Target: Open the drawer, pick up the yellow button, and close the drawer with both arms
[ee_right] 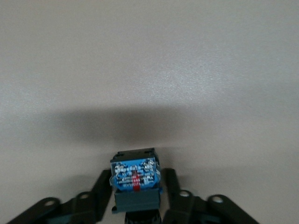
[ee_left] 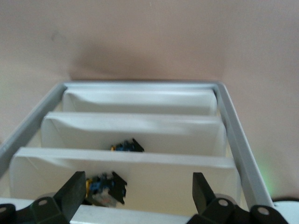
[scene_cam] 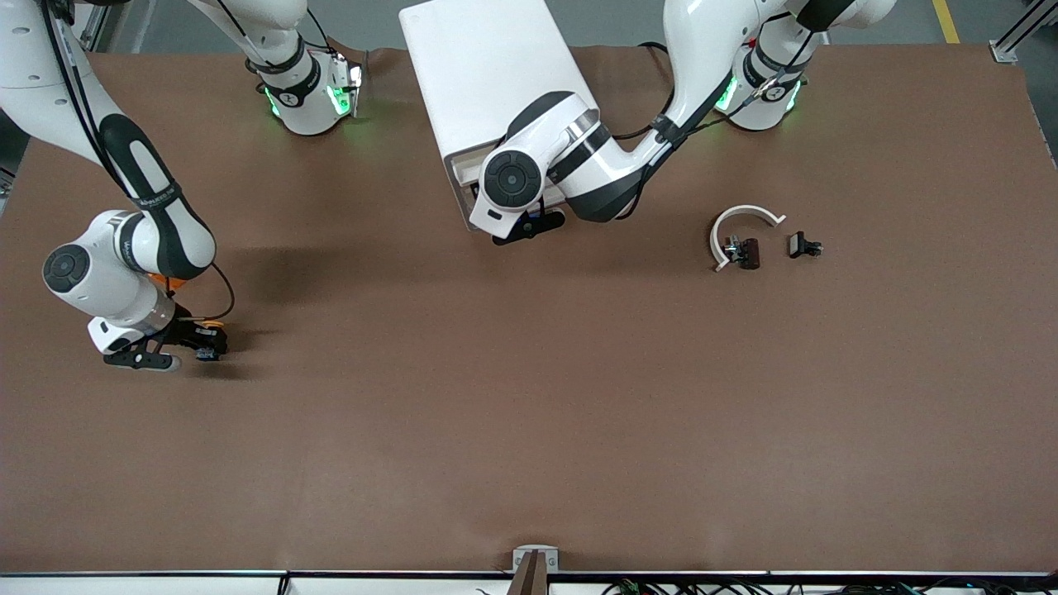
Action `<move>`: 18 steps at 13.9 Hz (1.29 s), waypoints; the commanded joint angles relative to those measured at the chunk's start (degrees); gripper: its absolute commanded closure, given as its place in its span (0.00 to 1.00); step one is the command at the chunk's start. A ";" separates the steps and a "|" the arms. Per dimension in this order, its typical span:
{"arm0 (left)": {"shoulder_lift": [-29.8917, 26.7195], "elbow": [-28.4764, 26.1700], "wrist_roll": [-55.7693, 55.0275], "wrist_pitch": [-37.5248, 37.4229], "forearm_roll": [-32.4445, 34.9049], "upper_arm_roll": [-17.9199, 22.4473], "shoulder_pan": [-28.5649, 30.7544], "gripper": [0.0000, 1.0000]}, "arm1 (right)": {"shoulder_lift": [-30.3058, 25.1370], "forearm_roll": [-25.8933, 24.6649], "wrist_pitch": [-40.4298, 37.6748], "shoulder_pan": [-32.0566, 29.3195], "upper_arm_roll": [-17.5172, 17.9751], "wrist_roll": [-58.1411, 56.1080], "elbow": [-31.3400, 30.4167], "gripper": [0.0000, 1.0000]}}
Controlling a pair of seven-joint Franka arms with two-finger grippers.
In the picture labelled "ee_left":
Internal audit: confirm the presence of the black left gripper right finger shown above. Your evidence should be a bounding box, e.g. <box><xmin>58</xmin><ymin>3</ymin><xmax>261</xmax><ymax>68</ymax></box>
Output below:
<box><xmin>186</xmin><ymin>172</ymin><xmax>288</xmax><ymax>224</ymax></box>

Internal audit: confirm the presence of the brown table cover sheet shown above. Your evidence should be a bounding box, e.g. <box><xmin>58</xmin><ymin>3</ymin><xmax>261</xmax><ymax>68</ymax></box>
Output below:
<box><xmin>0</xmin><ymin>0</ymin><xmax>299</xmax><ymax>201</ymax></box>

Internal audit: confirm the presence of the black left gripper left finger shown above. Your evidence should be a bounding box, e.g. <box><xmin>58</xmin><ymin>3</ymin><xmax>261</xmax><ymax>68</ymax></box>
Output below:
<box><xmin>0</xmin><ymin>171</ymin><xmax>86</xmax><ymax>224</ymax></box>

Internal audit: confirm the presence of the small blue black part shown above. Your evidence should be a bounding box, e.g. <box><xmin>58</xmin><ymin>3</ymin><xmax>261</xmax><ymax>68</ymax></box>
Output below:
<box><xmin>84</xmin><ymin>171</ymin><xmax>128</xmax><ymax>208</ymax></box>

